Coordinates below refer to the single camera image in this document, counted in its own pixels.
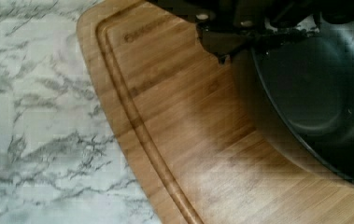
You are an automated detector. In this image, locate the bamboo cutting board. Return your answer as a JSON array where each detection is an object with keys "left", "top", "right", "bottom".
[{"left": 77, "top": 0, "right": 354, "bottom": 224}]

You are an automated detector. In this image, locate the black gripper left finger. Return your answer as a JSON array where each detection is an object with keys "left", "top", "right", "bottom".
[{"left": 196, "top": 22, "right": 253, "bottom": 64}]

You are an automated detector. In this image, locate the black bowl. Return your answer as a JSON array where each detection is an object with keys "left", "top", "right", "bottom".
[{"left": 232, "top": 21, "right": 354, "bottom": 185}]

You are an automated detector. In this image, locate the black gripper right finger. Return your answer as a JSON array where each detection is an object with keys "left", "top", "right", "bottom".
[{"left": 248, "top": 15, "right": 320, "bottom": 50}]

